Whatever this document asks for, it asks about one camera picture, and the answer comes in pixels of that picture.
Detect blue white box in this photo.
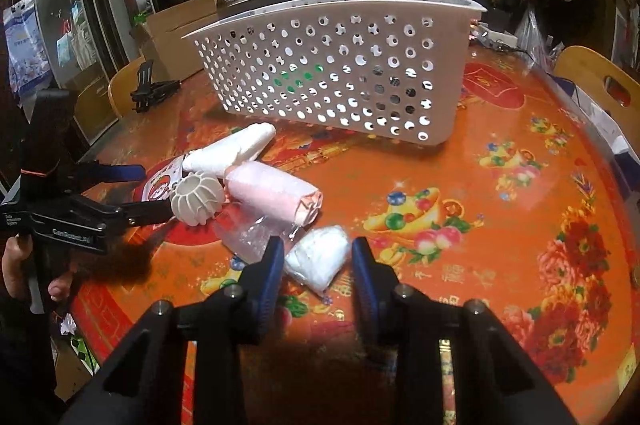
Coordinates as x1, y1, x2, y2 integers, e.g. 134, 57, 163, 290
565, 75, 636, 166

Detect crumpled clear plastic bag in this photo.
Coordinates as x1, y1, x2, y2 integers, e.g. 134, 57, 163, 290
515, 5, 556, 66

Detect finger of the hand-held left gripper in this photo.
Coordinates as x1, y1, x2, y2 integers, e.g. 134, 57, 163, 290
107, 200, 177, 230
72, 160, 147, 186

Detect white ribbed round mold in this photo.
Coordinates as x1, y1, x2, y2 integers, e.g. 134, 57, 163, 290
170, 175, 226, 227

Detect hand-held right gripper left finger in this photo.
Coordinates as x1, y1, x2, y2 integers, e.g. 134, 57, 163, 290
60, 235, 286, 425

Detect clear plastic bag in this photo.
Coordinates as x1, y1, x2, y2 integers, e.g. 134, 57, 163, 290
515, 5, 556, 66
215, 210, 301, 263

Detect white perforated plastic basket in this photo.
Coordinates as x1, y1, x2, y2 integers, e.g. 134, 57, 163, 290
181, 0, 488, 144

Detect pink towel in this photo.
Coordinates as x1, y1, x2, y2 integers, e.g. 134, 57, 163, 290
225, 162, 323, 228

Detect red white cartoon packet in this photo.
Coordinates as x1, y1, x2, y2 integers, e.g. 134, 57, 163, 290
134, 155, 188, 218

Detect open cardboard box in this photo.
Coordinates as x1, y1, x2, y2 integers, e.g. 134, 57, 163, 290
131, 0, 226, 83

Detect black clamp stand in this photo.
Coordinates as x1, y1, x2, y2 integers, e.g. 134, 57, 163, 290
130, 60, 181, 113

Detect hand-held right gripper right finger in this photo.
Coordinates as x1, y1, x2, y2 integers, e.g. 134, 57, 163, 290
351, 236, 576, 425

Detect wooden chair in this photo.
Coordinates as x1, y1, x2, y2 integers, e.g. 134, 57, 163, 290
552, 46, 640, 126
107, 57, 156, 118

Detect white cloth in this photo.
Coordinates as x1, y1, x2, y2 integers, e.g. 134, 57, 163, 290
284, 225, 351, 298

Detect white towel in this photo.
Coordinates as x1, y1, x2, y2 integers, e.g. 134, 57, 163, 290
182, 122, 277, 180

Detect blue white plastic bag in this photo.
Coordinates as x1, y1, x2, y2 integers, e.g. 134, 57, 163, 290
2, 0, 51, 98

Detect person's left hand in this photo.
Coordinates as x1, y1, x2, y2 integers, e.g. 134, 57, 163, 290
0, 235, 73, 306

